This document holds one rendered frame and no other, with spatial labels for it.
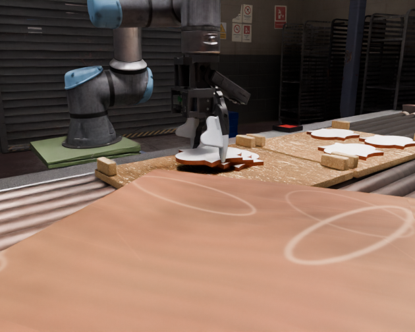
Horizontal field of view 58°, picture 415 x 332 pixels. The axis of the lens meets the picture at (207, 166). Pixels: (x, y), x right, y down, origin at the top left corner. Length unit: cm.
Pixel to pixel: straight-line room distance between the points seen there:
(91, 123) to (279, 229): 99
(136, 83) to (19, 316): 106
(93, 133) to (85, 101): 10
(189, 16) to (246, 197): 47
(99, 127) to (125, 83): 16
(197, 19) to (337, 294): 60
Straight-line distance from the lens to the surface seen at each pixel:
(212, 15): 74
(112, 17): 78
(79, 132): 123
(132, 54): 121
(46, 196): 75
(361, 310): 21
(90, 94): 120
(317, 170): 81
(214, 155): 78
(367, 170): 87
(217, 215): 29
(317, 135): 114
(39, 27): 548
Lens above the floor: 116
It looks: 16 degrees down
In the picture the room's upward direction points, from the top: straight up
